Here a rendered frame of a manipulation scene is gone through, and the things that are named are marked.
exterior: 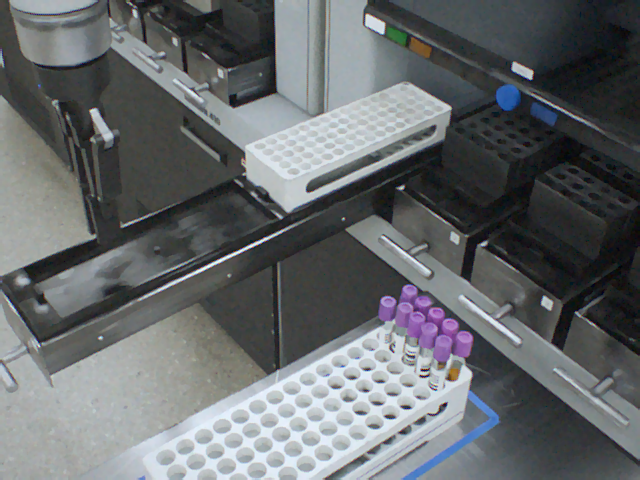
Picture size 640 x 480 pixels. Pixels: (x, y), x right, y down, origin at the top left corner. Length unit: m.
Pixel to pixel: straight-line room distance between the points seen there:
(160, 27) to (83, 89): 0.74
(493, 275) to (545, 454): 0.30
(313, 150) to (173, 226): 0.21
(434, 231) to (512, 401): 0.32
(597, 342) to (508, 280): 0.13
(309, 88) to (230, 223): 0.39
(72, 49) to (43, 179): 1.83
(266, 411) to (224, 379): 1.19
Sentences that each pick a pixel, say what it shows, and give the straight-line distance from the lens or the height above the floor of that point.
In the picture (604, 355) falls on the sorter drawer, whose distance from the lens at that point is 0.97.
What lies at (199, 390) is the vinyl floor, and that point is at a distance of 1.90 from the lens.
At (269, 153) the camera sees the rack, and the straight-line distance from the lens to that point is 1.08.
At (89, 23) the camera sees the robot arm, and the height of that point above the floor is 1.13.
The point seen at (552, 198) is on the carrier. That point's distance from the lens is 1.02.
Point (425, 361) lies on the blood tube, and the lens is 0.75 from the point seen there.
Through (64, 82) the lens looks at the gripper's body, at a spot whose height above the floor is 1.07.
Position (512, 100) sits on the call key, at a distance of 0.98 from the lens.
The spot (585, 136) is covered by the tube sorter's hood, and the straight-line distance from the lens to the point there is 0.95.
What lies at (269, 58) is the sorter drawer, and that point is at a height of 0.80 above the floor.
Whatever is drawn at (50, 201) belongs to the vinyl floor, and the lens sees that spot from 2.53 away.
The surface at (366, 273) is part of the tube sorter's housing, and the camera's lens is 1.26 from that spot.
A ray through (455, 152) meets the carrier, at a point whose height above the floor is 0.85.
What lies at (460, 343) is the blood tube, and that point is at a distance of 0.73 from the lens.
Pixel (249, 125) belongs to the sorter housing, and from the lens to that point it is 1.38.
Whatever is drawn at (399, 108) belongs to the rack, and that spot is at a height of 0.86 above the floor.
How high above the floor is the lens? 1.46
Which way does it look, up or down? 40 degrees down
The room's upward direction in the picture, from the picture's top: 1 degrees clockwise
